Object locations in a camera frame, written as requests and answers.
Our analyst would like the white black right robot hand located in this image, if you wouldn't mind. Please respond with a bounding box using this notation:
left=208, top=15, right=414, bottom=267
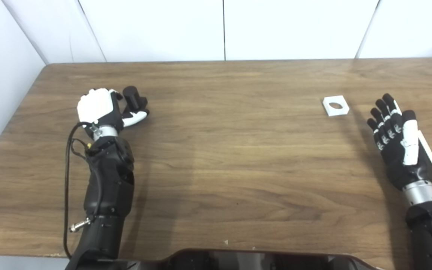
left=367, top=93, right=432, bottom=191

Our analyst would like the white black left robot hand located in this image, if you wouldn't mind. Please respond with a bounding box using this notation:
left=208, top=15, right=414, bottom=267
left=77, top=88, right=150, bottom=137

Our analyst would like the black peg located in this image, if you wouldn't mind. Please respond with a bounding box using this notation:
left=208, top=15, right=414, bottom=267
left=122, top=86, right=148, bottom=115

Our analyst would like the white square piece with hole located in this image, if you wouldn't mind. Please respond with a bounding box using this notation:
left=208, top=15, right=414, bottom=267
left=322, top=96, right=350, bottom=117

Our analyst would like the black robot torso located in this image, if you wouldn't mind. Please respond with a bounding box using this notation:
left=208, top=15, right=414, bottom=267
left=115, top=248, right=385, bottom=270

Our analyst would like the thin wire with yellow connector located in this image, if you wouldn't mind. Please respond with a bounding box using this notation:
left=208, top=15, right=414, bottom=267
left=70, top=138, right=93, bottom=159

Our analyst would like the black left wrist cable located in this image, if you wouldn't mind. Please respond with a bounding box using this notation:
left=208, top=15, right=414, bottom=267
left=63, top=122, right=102, bottom=259

